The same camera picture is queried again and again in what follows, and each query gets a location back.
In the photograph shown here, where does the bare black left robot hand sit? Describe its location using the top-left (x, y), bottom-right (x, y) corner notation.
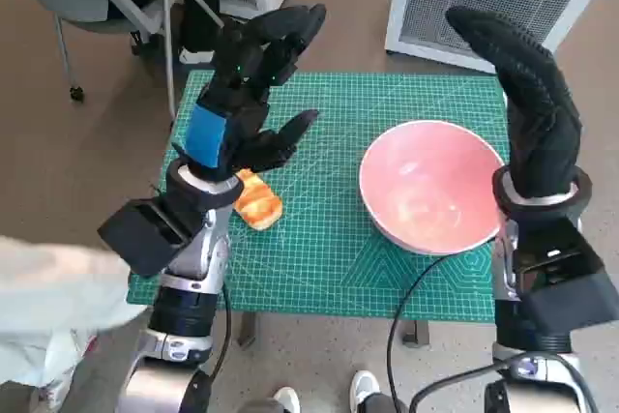
top-left (172, 3), bottom-right (328, 187)

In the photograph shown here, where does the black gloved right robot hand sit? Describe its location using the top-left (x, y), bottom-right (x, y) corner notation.
top-left (444, 6), bottom-right (584, 197)

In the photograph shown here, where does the pink bowl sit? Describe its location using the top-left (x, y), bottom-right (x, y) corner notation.
top-left (358, 120), bottom-right (507, 255)

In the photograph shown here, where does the orange toy bread loaf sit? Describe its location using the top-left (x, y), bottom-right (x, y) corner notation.
top-left (233, 168), bottom-right (284, 231)

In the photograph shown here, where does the green cutting mat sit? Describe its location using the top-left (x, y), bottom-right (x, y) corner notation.
top-left (126, 69), bottom-right (509, 322)

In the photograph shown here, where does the black table leg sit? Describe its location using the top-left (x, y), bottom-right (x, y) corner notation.
top-left (403, 319), bottom-right (430, 349)
top-left (236, 311), bottom-right (257, 350)

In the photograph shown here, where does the person in pale clothing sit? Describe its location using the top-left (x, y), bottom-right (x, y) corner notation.
top-left (0, 233), bottom-right (141, 402)

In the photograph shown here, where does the person with white shoes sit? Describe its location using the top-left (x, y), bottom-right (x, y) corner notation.
top-left (241, 369), bottom-right (407, 413)

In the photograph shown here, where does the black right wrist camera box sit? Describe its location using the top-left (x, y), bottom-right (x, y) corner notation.
top-left (512, 217), bottom-right (619, 337)

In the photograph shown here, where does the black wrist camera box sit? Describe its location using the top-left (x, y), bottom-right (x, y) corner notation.
top-left (512, 217), bottom-right (619, 337)
top-left (96, 197), bottom-right (209, 277)

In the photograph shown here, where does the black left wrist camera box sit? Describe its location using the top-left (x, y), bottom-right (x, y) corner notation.
top-left (96, 197), bottom-right (209, 277)

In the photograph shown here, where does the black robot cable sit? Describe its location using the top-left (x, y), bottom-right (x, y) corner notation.
top-left (409, 355), bottom-right (596, 413)
top-left (386, 251), bottom-right (465, 413)
top-left (192, 284), bottom-right (233, 413)

